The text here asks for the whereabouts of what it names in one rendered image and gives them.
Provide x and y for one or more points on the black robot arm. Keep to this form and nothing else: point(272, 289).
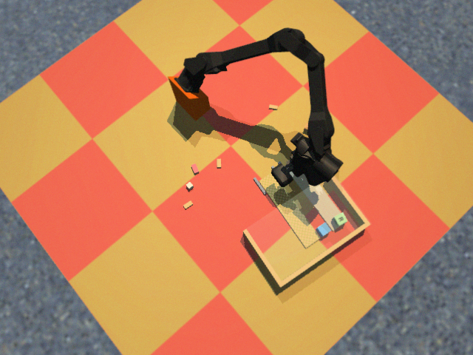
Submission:
point(320, 129)

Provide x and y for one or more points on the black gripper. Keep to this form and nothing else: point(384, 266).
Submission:
point(281, 173)

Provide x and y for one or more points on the yellow crosshatched flat strip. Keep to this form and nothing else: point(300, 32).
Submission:
point(278, 194)

